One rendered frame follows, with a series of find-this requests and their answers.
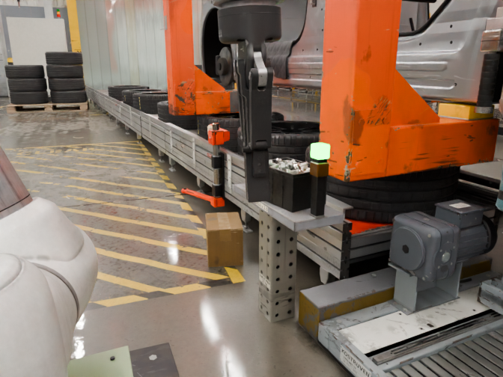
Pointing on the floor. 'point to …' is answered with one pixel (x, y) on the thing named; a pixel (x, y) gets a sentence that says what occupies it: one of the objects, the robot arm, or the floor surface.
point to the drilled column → (276, 268)
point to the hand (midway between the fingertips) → (257, 174)
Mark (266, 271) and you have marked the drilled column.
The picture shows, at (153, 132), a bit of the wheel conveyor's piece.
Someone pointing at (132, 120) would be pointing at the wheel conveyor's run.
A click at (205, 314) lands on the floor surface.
